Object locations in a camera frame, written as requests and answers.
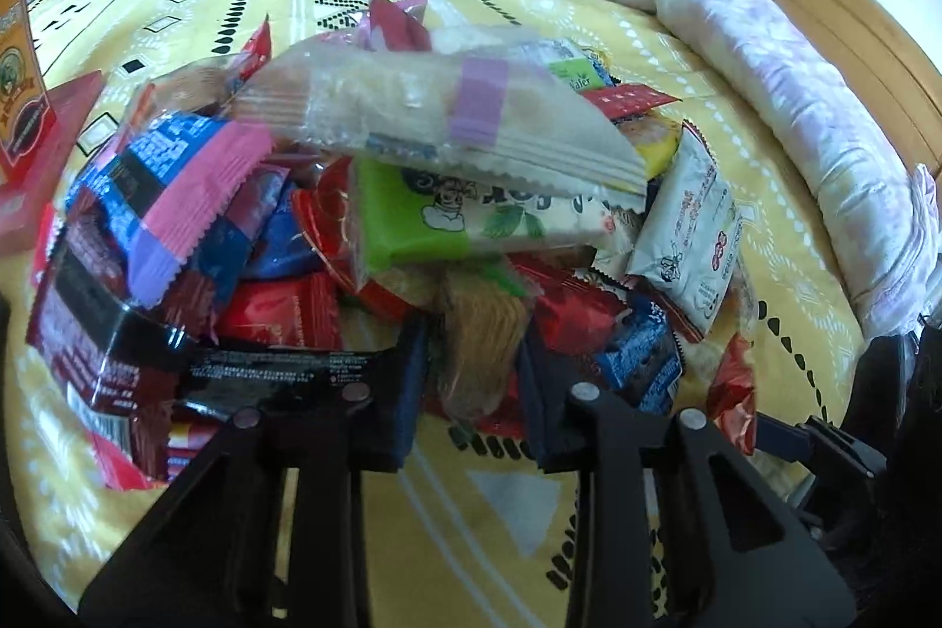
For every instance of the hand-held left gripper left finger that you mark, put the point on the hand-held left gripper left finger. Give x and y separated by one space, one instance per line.
408 403

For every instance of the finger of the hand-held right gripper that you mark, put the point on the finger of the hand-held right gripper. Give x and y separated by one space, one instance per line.
784 438

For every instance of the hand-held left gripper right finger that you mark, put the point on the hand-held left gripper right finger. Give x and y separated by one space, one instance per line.
544 411

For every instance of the tan crispy snack pack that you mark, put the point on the tan crispy snack pack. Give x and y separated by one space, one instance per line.
478 334

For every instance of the pile of mixed snack packets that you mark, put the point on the pile of mixed snack packets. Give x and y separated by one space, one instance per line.
294 311

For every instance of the clear pack with pink band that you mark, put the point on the clear pack with pink band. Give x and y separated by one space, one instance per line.
412 91

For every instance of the lilac flowered quilt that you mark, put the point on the lilac flowered quilt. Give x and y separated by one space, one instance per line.
736 10

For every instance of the wooden headboard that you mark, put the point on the wooden headboard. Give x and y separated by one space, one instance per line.
846 10

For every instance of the flat red box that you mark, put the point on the flat red box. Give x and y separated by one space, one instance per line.
51 157

